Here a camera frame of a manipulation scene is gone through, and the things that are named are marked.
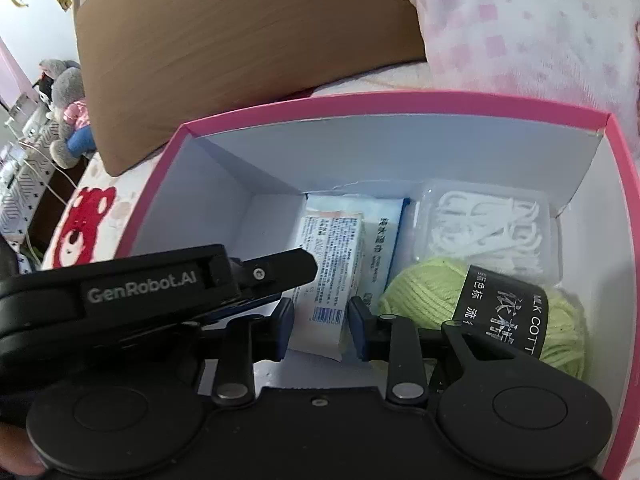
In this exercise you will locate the grey pink-eared plush toy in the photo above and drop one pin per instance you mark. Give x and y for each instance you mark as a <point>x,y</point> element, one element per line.
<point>55,64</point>

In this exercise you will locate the clear plastic floss pick box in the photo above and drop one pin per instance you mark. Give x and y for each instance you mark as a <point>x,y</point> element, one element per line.
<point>480,230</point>

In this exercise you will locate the pink hanging cloth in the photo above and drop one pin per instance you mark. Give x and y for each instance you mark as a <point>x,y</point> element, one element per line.
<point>10,75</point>

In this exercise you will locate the bedside table with patterned cloth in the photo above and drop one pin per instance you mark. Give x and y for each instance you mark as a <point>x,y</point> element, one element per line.
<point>25,195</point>

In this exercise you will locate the pink checked pillow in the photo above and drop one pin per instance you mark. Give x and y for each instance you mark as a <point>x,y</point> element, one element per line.
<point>525,35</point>

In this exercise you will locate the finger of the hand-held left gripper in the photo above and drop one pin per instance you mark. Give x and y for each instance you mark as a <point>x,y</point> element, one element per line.
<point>280,272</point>
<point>245,310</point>

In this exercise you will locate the pink cardboard box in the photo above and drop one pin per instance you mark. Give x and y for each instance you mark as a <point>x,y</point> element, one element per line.
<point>400,150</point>

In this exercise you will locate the person's left hand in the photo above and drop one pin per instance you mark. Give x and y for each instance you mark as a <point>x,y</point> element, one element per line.
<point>17,455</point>

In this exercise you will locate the green yarn ball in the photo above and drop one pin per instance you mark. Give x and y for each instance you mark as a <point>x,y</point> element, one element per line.
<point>425,295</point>

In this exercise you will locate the grey plush toy pink shirt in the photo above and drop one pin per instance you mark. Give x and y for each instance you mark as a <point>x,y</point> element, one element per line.
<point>67,90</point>

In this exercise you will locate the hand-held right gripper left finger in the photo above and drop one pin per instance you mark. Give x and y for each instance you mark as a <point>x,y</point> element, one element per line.
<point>285,330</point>

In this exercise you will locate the black white plush toy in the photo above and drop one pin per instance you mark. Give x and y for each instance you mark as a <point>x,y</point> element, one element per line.
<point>46,87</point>

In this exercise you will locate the blue wet wipes packet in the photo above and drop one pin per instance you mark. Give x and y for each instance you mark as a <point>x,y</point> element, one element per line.
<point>385,245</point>

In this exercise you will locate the small white packet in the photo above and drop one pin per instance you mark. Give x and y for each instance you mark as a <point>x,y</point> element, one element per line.
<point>325,280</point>

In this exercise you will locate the brown pillow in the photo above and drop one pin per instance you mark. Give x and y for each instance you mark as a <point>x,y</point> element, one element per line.
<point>225,50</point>

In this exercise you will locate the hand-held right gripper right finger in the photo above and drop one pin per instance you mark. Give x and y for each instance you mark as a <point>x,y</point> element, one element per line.
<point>357,330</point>

